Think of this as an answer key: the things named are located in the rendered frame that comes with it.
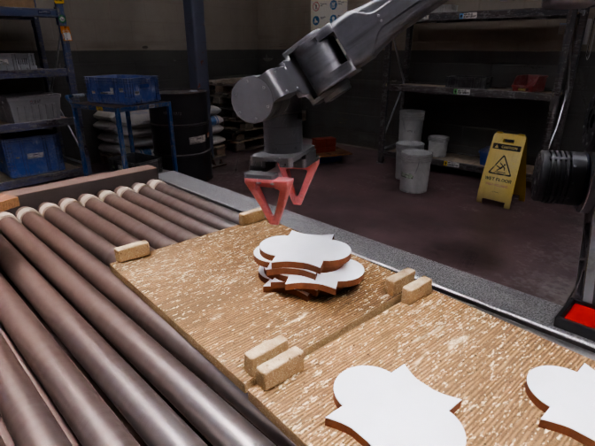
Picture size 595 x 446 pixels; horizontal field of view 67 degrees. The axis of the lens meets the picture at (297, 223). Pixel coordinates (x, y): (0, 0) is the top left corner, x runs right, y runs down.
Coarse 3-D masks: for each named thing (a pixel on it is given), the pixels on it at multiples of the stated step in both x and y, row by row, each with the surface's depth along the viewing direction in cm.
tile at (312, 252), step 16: (272, 240) 74; (288, 240) 74; (304, 240) 74; (320, 240) 74; (272, 256) 69; (288, 256) 68; (304, 256) 68; (320, 256) 68; (336, 256) 68; (320, 272) 65
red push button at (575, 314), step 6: (576, 306) 67; (582, 306) 67; (570, 312) 66; (576, 312) 66; (582, 312) 66; (588, 312) 66; (594, 312) 66; (570, 318) 64; (576, 318) 64; (582, 318) 64; (588, 318) 64; (594, 318) 64; (588, 324) 63; (594, 324) 63
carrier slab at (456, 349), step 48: (384, 336) 59; (432, 336) 59; (480, 336) 59; (528, 336) 59; (288, 384) 51; (432, 384) 51; (480, 384) 51; (288, 432) 45; (336, 432) 44; (480, 432) 44; (528, 432) 44
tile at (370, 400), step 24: (336, 384) 49; (360, 384) 49; (384, 384) 49; (408, 384) 49; (360, 408) 46; (384, 408) 46; (408, 408) 46; (432, 408) 46; (456, 408) 47; (360, 432) 43; (384, 432) 43; (408, 432) 43; (432, 432) 43; (456, 432) 43
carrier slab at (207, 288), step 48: (192, 240) 89; (240, 240) 89; (144, 288) 71; (192, 288) 71; (240, 288) 71; (192, 336) 59; (240, 336) 59; (288, 336) 59; (336, 336) 61; (240, 384) 52
